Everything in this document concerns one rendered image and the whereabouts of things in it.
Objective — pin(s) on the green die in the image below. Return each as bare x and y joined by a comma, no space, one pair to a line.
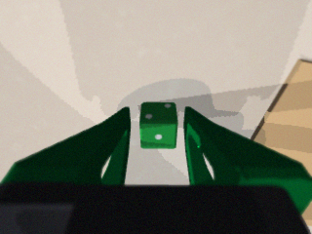
158,125

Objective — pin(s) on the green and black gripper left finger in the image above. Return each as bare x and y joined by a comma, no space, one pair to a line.
81,158

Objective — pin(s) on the tan flat mat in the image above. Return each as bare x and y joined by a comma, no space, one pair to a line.
286,127

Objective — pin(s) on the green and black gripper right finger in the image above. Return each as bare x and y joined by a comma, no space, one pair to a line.
238,160

